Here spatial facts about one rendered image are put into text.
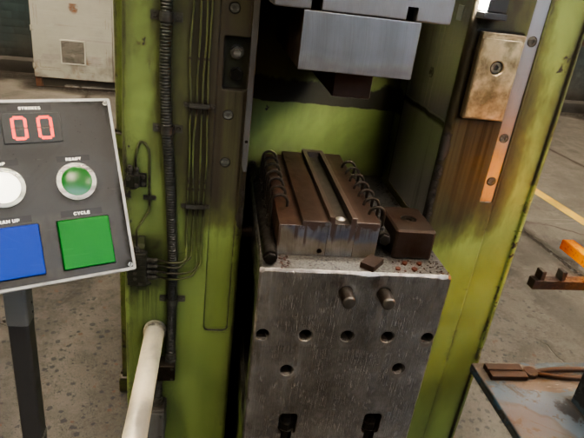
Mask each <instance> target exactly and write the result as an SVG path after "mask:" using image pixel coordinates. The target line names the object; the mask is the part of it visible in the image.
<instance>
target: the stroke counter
mask: <svg viewBox="0 0 584 438"><path fill-rule="evenodd" d="M39 118H49V121H50V126H53V125H52V120H51V117H49V116H39ZM39 118H37V119H36V122H37V127H40V128H38V134H39V137H41V138H42V139H50V138H52V137H53V136H54V130H53V128H51V127H50V126H40V121H39ZM13 119H23V125H24V127H14V123H13ZM10 124H11V128H14V129H12V135H13V138H16V140H26V138H27V137H29V134H28V129H25V128H26V127H27V123H26V118H23V117H22V116H13V118H12V119H10ZM15 129H24V130H25V135H26V137H16V133H15ZM41 129H50V132H51V136H42V132H41Z"/></svg>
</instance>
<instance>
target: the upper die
mask: <svg viewBox="0 0 584 438"><path fill-rule="evenodd" d="M420 32H421V23H418V22H414V21H411V20H408V19H406V20H405V21H403V20H395V19H388V18H380V17H366V16H358V15H351V14H343V13H335V12H328V11H321V10H318V9H317V8H315V7H313V6H311V10H306V9H298V8H291V7H283V6H279V10H278V19H277V28H276V39H277V40H278V42H279V43H280V44H281V46H282V47H283V48H284V50H285V51H286V53H287V54H288V55H289V57H290V59H291V60H292V62H293V63H294V65H295V66H296V68H297V69H299V70H314V71H323V72H332V73H341V74H350V75H358V76H376V77H385V78H394V79H402V80H410V78H411V74H412V70H413V66H414V61H415V53H416V49H417V44H418V41H419V36H420Z"/></svg>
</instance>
